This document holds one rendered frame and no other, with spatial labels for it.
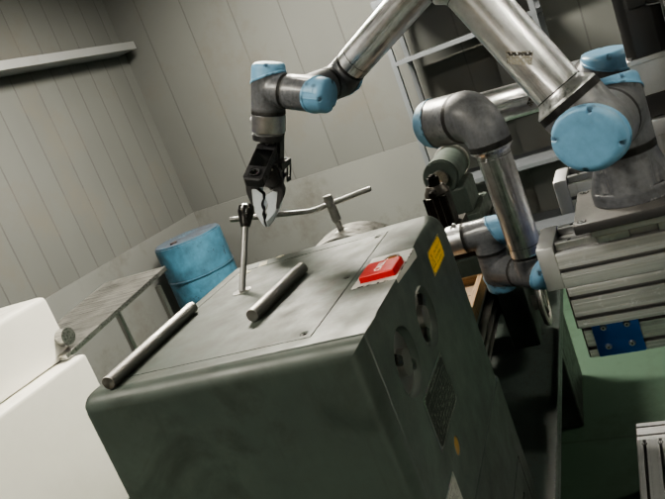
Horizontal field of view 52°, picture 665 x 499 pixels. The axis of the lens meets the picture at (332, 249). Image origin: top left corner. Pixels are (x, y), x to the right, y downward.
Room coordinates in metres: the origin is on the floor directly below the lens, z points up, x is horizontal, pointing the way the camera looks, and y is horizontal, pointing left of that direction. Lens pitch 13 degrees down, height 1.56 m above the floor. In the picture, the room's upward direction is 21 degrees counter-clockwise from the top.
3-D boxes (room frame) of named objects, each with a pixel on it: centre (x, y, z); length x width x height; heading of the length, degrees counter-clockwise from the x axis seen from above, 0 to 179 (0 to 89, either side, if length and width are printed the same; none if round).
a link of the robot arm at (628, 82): (1.24, -0.57, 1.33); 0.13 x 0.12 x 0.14; 141
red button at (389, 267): (1.04, -0.06, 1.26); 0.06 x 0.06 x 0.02; 66
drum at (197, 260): (5.32, 1.02, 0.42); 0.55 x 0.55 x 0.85
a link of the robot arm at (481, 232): (1.63, -0.37, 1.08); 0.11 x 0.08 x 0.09; 65
